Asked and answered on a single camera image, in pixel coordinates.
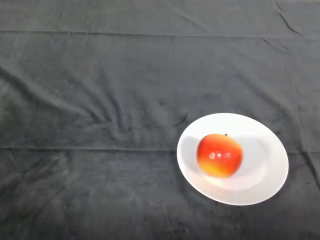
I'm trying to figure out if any red yellow apple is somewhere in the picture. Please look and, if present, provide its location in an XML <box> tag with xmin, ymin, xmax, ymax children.
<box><xmin>196</xmin><ymin>133</ymin><xmax>244</xmax><ymax>179</ymax></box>

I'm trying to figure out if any white round plate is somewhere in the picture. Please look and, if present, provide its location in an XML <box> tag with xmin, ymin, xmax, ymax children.
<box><xmin>176</xmin><ymin>112</ymin><xmax>290</xmax><ymax>207</ymax></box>

